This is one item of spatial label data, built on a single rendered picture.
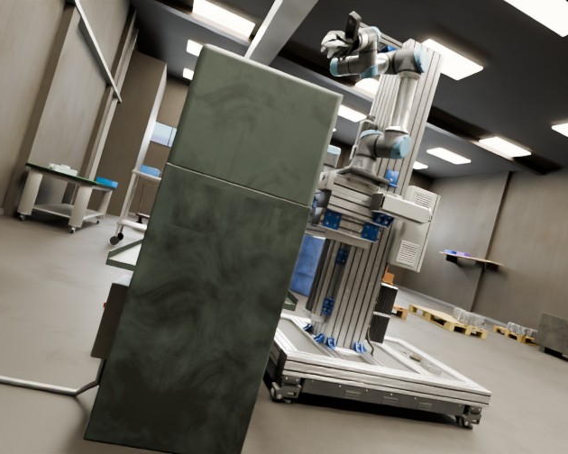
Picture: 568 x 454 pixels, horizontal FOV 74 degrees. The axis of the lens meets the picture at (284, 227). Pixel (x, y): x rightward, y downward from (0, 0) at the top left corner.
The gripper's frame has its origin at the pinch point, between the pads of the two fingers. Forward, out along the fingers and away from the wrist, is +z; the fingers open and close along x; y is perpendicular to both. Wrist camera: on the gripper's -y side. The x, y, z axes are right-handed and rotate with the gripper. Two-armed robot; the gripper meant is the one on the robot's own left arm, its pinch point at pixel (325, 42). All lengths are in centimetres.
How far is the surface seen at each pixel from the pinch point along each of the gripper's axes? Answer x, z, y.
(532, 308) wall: -456, -839, 593
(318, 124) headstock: -23.8, 24.4, 9.3
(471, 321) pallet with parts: -261, -411, 403
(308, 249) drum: -1, -219, 358
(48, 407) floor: -32, 123, 89
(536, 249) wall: -360, -950, 523
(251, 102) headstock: -6.4, 39.0, 10.2
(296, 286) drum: -27, -185, 394
